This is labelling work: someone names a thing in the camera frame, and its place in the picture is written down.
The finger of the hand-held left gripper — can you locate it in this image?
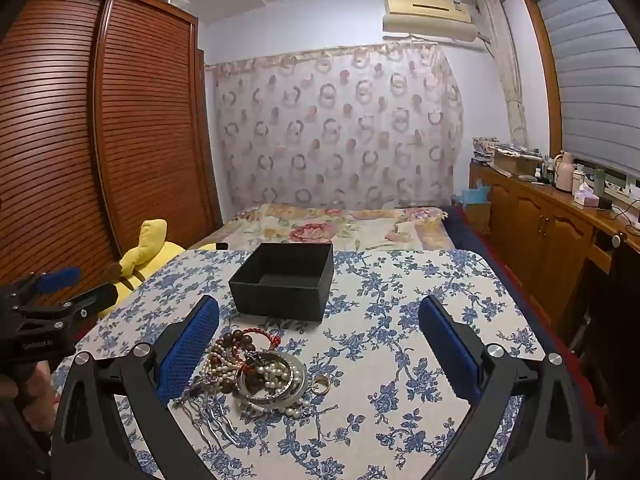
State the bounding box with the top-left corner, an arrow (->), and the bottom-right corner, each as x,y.
50,282 -> 120,322
20,267 -> 83,302

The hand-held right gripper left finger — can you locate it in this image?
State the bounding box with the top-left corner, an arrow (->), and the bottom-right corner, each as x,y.
51,294 -> 221,480

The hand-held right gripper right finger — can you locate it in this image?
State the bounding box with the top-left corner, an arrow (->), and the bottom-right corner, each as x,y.
417,295 -> 588,480

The brown wooden bead bracelet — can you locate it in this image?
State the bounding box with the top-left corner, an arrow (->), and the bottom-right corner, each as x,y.
202,329 -> 261,396

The red braided rope bracelet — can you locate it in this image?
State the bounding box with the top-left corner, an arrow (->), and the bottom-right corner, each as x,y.
242,326 -> 282,354

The thin silver chain necklace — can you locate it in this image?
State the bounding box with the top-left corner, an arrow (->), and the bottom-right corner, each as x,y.
172,384 -> 242,447

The white pearl necklace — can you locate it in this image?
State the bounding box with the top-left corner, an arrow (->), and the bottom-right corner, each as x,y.
202,355 -> 313,420

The black storage box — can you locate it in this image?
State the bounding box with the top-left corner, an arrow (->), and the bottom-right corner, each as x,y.
229,242 -> 335,322

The pale jade bangle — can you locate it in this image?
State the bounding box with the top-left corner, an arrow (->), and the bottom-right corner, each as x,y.
235,351 -> 309,404

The person's left hand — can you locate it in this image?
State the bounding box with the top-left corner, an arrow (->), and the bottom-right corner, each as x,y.
0,360 -> 57,433

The yellow plush toy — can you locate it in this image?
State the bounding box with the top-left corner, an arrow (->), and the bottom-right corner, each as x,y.
102,218 -> 229,319

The blue floral tablecloth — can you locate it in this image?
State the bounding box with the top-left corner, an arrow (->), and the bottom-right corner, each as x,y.
50,247 -> 547,480

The dark blue bed sheet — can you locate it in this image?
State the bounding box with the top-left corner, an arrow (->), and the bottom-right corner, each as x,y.
442,205 -> 568,343

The blue paper bag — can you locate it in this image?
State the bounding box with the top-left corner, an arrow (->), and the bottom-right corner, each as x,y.
457,184 -> 494,234

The brown wooden slatted wardrobe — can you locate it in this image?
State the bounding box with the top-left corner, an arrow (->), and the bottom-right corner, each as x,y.
0,0 -> 224,307

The wooden sideboard cabinet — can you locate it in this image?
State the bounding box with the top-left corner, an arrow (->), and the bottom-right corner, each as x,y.
469,160 -> 640,342

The cardboard box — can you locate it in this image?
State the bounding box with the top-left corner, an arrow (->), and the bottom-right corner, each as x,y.
492,150 -> 539,177

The stack of papers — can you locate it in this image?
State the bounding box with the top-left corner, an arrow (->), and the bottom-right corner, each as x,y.
472,135 -> 502,162

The pink tissue box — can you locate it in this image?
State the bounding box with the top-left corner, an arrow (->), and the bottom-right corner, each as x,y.
572,184 -> 599,209

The pink thermos jug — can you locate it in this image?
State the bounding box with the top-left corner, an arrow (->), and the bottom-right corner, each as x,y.
555,151 -> 577,194

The circle-pattern sheer curtain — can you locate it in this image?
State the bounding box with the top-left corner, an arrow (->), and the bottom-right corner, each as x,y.
205,42 -> 467,211

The white wrapped pipe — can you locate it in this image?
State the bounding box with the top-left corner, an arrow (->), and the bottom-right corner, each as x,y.
476,0 -> 529,147

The grey window blind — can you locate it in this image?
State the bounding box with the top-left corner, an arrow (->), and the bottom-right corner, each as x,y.
530,0 -> 640,182

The wooden window frame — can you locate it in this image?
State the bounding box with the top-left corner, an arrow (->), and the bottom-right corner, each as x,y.
519,0 -> 567,153

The beige wall air conditioner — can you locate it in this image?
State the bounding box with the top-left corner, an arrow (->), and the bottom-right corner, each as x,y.
382,0 -> 479,44

